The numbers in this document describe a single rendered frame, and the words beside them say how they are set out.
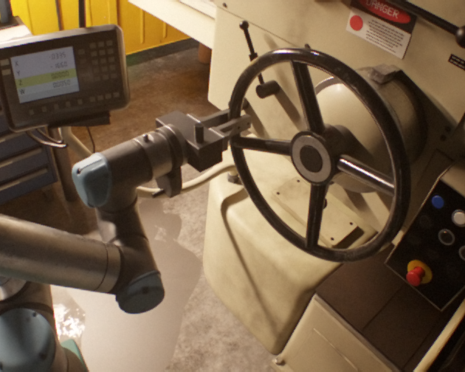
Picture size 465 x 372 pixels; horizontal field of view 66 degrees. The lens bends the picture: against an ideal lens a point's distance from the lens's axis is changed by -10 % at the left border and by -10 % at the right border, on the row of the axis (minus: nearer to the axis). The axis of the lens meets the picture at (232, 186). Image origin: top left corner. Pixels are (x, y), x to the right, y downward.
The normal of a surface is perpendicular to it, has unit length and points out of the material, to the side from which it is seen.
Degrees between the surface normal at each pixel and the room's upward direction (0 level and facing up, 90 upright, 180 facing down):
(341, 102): 63
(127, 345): 0
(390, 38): 90
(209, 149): 83
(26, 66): 70
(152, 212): 0
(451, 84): 90
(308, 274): 0
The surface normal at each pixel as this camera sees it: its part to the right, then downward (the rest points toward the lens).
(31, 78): 0.45, 0.39
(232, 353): 0.11, -0.71
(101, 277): 0.63, 0.33
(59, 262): 0.73, 0.04
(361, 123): -0.70, 0.34
